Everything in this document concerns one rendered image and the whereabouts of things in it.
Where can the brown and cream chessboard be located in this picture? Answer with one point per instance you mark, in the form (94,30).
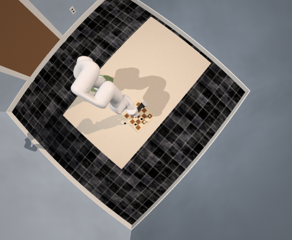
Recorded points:
(144,113)

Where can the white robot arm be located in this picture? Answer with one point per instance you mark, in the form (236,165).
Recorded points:
(87,72)

